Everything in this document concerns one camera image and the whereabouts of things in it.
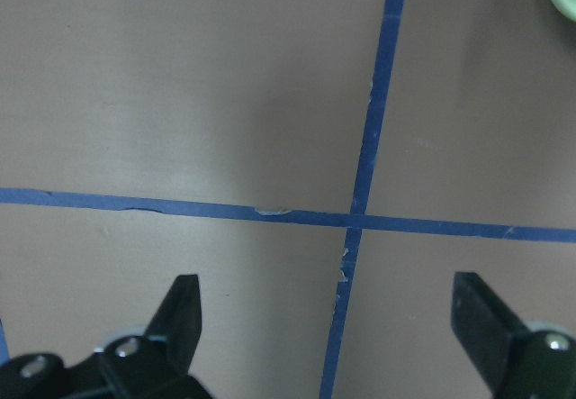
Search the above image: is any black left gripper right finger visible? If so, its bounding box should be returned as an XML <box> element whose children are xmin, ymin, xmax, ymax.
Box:
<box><xmin>451</xmin><ymin>272</ymin><xmax>575</xmax><ymax>398</ymax></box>

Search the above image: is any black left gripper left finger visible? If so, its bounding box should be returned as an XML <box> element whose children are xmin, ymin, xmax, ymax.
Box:
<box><xmin>1</xmin><ymin>274</ymin><xmax>212</xmax><ymax>398</ymax></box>

